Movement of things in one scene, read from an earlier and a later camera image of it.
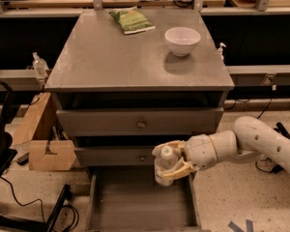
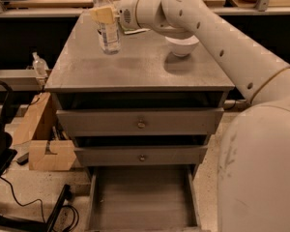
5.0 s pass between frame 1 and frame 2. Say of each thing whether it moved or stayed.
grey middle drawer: stayed
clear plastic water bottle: moved
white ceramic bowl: stayed
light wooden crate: stayed
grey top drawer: stayed
